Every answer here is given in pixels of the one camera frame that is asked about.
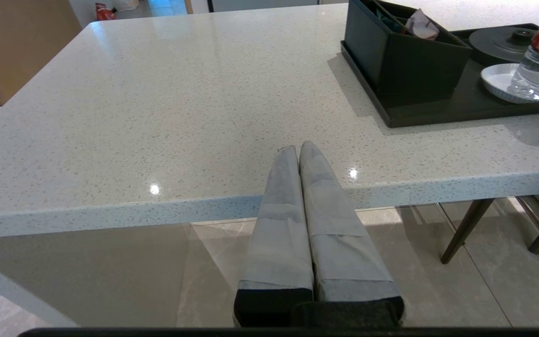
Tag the chrome furniture leg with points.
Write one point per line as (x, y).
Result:
(531, 215)

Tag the pink white tea packet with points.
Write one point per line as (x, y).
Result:
(421, 24)

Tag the red bag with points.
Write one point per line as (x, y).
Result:
(105, 11)

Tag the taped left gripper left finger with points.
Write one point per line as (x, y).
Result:
(279, 243)

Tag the brown wooden door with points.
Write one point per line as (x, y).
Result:
(17, 42)

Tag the white round coaster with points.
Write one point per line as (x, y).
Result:
(496, 83)

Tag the black round kettle base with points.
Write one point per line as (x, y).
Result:
(498, 45)

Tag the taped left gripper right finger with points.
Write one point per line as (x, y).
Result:
(339, 243)

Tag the green sachet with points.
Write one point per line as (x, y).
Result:
(387, 18)

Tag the white plastic bag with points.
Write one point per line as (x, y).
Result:
(127, 4)

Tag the black organizer box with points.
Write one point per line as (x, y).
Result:
(412, 65)

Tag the black serving tray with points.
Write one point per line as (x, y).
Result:
(461, 110)

